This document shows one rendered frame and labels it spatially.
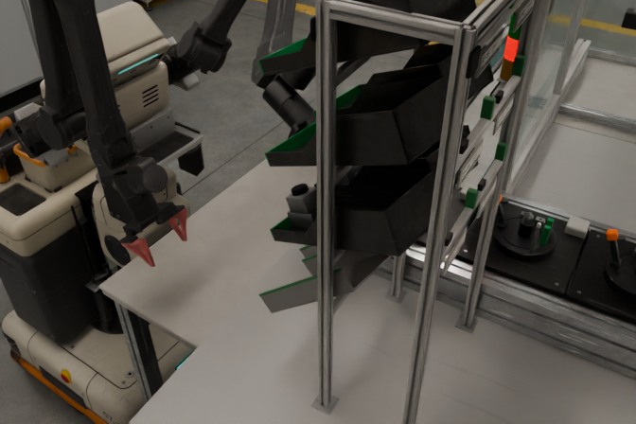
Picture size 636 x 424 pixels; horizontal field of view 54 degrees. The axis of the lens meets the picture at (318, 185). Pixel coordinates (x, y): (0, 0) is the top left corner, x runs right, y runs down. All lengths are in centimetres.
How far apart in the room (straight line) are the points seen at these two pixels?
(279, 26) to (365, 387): 75
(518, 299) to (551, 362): 14
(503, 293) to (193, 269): 72
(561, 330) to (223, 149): 247
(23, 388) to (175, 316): 121
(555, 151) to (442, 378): 94
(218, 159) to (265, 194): 170
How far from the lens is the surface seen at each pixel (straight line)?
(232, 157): 342
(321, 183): 87
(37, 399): 252
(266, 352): 134
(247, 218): 166
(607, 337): 138
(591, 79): 250
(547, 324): 139
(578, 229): 153
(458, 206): 154
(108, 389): 210
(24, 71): 425
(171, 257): 158
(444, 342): 138
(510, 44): 145
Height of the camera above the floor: 192
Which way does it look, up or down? 37 degrees down
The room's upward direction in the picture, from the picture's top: straight up
